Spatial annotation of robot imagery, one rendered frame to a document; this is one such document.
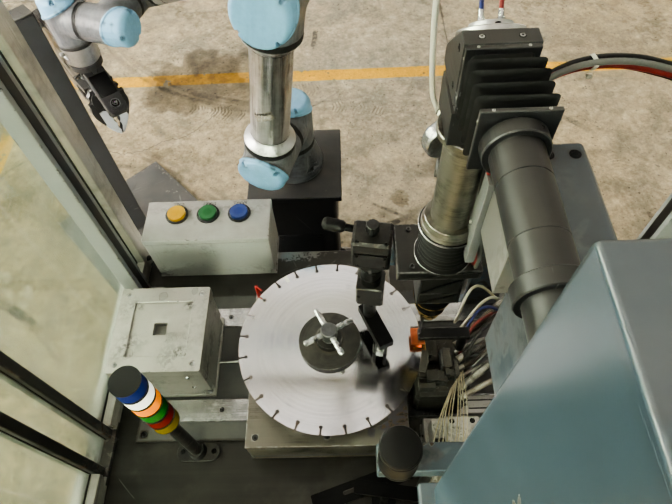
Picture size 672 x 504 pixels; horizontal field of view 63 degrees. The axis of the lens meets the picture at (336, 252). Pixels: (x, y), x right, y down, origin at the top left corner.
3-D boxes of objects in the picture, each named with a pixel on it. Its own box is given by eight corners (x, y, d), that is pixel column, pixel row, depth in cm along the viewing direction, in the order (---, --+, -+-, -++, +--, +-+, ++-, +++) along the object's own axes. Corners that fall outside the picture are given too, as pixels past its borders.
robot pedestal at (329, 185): (266, 251, 223) (229, 114, 161) (363, 248, 222) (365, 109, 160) (259, 342, 202) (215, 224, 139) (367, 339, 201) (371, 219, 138)
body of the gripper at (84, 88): (110, 83, 133) (89, 40, 123) (127, 100, 129) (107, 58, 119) (81, 97, 130) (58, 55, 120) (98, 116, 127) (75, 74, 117)
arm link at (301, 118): (320, 124, 143) (317, 83, 132) (304, 162, 136) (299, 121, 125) (277, 116, 145) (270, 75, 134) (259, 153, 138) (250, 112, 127)
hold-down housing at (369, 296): (351, 307, 88) (349, 236, 71) (355, 282, 91) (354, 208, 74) (385, 311, 88) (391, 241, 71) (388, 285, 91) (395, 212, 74)
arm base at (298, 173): (269, 143, 154) (264, 117, 145) (323, 141, 153) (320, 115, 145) (266, 184, 145) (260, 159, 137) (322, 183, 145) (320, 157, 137)
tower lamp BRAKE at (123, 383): (112, 404, 75) (104, 397, 73) (119, 373, 78) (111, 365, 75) (145, 404, 75) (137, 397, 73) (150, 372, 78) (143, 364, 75)
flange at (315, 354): (353, 309, 102) (353, 303, 100) (366, 365, 96) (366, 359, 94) (294, 320, 101) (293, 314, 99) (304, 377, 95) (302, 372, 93)
